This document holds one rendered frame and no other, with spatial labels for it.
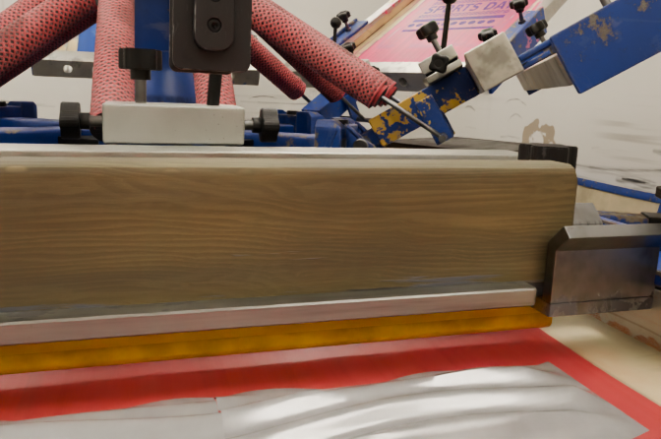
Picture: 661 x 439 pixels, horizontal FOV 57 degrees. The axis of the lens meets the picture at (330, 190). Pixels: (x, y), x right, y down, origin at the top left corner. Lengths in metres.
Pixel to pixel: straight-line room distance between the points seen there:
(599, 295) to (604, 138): 2.71
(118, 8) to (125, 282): 0.66
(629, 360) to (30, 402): 0.30
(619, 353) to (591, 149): 2.76
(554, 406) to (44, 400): 0.23
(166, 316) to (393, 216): 0.12
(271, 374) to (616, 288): 0.20
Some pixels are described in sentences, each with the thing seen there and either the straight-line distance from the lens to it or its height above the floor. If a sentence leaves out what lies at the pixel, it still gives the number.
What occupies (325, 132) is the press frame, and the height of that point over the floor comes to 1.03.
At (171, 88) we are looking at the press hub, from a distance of 1.07.
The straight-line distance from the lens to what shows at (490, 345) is 0.37.
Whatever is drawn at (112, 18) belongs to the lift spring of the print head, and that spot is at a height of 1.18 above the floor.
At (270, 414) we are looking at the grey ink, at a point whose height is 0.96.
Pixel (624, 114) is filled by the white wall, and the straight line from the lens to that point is 2.99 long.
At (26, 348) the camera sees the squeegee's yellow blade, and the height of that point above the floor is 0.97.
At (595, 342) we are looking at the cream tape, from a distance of 0.40.
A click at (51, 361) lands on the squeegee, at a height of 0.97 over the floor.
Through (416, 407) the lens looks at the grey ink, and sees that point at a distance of 0.28.
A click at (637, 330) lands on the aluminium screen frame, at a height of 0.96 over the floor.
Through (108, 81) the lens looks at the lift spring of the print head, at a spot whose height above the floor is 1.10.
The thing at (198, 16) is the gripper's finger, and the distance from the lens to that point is 0.26.
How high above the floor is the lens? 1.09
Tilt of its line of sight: 9 degrees down
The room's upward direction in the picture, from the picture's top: 2 degrees clockwise
